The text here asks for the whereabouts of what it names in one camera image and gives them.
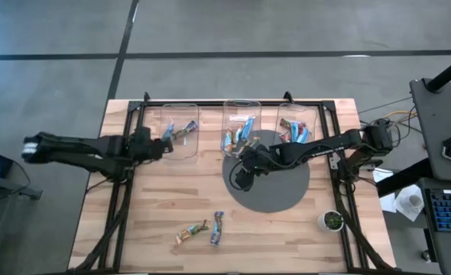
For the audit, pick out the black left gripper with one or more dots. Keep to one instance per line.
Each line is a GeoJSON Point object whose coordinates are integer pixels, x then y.
{"type": "Point", "coordinates": [143, 145]}

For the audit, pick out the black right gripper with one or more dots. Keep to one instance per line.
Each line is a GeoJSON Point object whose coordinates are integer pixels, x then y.
{"type": "Point", "coordinates": [261, 158]}

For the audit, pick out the light blue granola bar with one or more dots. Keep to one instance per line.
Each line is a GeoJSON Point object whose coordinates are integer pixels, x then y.
{"type": "Point", "coordinates": [168, 131]}

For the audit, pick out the green orange granola bar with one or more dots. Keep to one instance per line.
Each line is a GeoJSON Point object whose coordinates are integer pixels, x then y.
{"type": "Point", "coordinates": [193, 231]}
{"type": "Point", "coordinates": [250, 143]}

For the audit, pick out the orange blue granola bar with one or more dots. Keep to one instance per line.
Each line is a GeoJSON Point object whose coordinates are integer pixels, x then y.
{"type": "Point", "coordinates": [228, 142]}

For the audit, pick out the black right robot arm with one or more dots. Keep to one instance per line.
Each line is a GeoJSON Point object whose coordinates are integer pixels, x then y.
{"type": "Point", "coordinates": [325, 147]}

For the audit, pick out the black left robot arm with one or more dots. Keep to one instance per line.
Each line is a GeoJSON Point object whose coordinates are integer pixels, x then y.
{"type": "Point", "coordinates": [76, 151]}

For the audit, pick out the clear plastic bin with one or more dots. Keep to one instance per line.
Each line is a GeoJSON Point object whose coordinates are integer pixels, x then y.
{"type": "Point", "coordinates": [244, 109]}
{"type": "Point", "coordinates": [189, 151]}
{"type": "Point", "coordinates": [305, 112]}

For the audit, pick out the grey round woven placemat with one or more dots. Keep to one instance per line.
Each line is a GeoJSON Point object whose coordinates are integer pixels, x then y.
{"type": "Point", "coordinates": [279, 191]}

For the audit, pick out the small plant in white pot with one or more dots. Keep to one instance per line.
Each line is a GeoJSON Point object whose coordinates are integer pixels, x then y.
{"type": "Point", "coordinates": [332, 220]}

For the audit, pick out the white paper sheet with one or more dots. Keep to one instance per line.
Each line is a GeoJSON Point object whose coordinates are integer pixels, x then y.
{"type": "Point", "coordinates": [388, 202]}

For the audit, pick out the white paper napkin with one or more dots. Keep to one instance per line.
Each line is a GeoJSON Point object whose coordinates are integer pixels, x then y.
{"type": "Point", "coordinates": [403, 208]}

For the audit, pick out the grey metal stand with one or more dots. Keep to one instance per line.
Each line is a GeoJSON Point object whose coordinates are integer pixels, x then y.
{"type": "Point", "coordinates": [7, 185]}

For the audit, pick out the white cup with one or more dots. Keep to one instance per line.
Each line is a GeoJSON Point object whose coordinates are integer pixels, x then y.
{"type": "Point", "coordinates": [414, 200]}

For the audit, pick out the black caster wheel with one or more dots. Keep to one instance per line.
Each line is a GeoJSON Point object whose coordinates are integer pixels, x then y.
{"type": "Point", "coordinates": [425, 255]}

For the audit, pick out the black pole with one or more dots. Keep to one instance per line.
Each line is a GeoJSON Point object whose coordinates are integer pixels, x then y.
{"type": "Point", "coordinates": [449, 72]}

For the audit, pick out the black aluminium rig frame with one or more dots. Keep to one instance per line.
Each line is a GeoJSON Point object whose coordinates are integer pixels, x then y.
{"type": "Point", "coordinates": [210, 103]}

